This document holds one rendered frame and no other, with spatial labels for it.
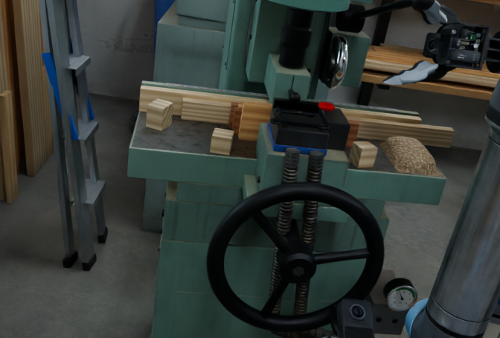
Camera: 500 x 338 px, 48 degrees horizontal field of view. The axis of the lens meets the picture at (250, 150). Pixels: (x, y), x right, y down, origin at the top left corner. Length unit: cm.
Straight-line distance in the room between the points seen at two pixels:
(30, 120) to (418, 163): 192
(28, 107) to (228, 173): 172
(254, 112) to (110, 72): 267
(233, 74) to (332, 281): 52
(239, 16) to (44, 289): 124
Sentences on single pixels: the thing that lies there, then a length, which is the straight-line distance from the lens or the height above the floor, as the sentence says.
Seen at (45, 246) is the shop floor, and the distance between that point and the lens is 232.
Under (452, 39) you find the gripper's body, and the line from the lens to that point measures 98.
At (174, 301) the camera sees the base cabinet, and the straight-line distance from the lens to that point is 119.
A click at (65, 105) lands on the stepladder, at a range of 190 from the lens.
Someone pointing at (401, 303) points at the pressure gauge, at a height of 65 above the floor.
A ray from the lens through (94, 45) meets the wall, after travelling 367.
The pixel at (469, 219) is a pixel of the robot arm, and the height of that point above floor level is 104.
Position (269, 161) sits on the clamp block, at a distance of 92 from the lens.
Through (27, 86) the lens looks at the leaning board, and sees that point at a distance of 261.
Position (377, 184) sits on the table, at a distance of 109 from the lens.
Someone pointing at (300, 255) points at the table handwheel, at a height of 84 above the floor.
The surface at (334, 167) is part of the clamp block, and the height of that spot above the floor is 95.
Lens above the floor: 134
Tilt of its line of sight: 25 degrees down
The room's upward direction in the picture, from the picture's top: 9 degrees clockwise
